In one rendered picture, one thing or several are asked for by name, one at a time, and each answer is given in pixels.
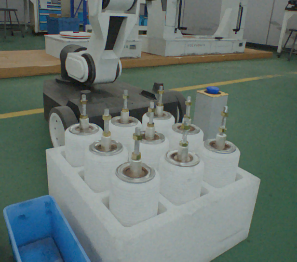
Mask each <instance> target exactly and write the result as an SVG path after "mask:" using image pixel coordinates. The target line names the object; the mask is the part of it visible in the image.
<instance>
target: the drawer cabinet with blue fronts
mask: <svg viewBox="0 0 297 262"><path fill-rule="evenodd" d="M28 3H29V20H30V23H32V24H34V10H33V3H32V1H31V0H28ZM49 13H54V14H57V15H60V16H61V17H62V0H58V4H57V5H56V4H52V3H51V0H47V9H41V6H40V1H39V0H37V18H38V33H37V34H38V35H47V34H48V31H47V19H46V16H49ZM30 30H32V33H34V34H36V33H35V27H34V26H30Z"/></svg>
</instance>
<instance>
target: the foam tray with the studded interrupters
mask: <svg viewBox="0 0 297 262"><path fill-rule="evenodd" d="M46 158H47V173H48V187H49V195H51V196H53V197H54V198H55V200H56V202H57V204H58V205H59V207H60V209H61V211H62V213H63V214H64V216H65V218H66V220H67V221H68V223H69V225H70V227H71V228H72V230H73V232H74V234H75V235H76V237H77V239H78V240H79V242H80V244H81V246H82V247H83V249H84V251H85V253H86V254H87V256H88V258H89V259H90V261H91V262H210V261H211V260H213V259H214V258H216V257H217V256H219V255H221V254H222V253H224V252H225V251H227V250H229V249H230V248H232V247H234V246H235V245H237V244H238V243H240V242H241V241H243V240H245V239H246V238H247V236H248V232H249V228H250V224H251V219H252V215H253V211H254V207H255V202H256V198H257V193H258V188H259V184H260V179H259V178H258V177H256V176H254V175H252V174H250V173H248V172H246V171H245V170H243V169H241V168H239V167H238V168H237V172H236V177H235V182H233V183H231V184H228V185H226V186H224V187H222V188H214V187H212V186H211V185H209V184H208V183H206V182H205V181H203V180H202V187H201V194H200V197H199V198H197V199H194V200H192V201H190V202H187V203H185V204H183V205H180V206H176V205H173V204H172V203H171V202H170V201H168V200H167V199H166V198H165V197H164V196H162V195H161V194H160V193H159V202H158V213H157V216H155V217H152V218H150V219H148V220H145V221H143V222H141V223H138V224H136V225H133V226H131V227H123V226H122V225H121V224H120V222H119V221H118V220H117V219H116V218H115V217H114V216H113V214H112V213H111V212H110V211H109V190H107V191H104V192H101V193H94V192H93V191H92V190H91V189H90V187H89V186H88V185H87V184H86V183H85V181H84V166H81V167H77V168H73V167H71V165H70V164H69V163H68V162H67V161H66V154H65V146H60V147H55V148H51V149H47V150H46Z"/></svg>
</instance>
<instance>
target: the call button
mask: <svg viewBox="0 0 297 262"><path fill-rule="evenodd" d="M219 89H220V88H218V87H214V86H208V87H207V88H206V90H207V92H208V93H218V92H219Z"/></svg>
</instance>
